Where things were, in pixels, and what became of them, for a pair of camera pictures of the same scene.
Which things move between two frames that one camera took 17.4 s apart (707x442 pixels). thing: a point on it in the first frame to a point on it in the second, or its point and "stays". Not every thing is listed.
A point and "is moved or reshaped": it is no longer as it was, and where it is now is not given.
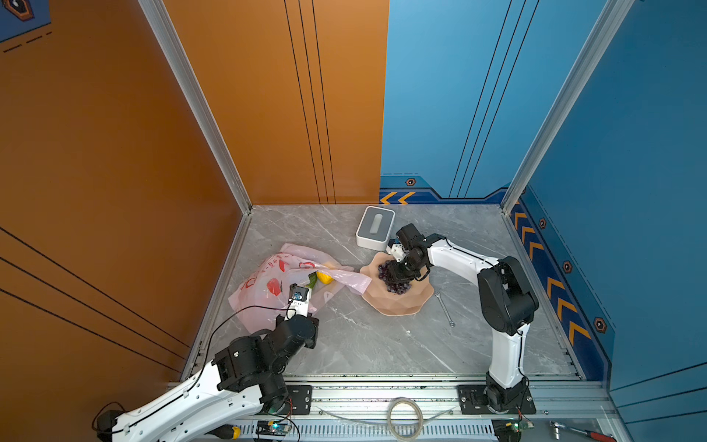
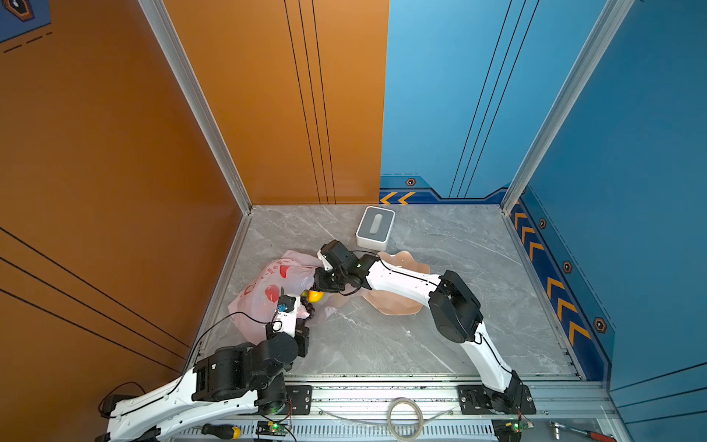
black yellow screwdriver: (226, 431) stays
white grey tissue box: (375, 227) stays
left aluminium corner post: (160, 22) stays
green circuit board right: (510, 429) stays
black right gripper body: (404, 270) to (330, 280)
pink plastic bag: (262, 295) is moved or reshaped
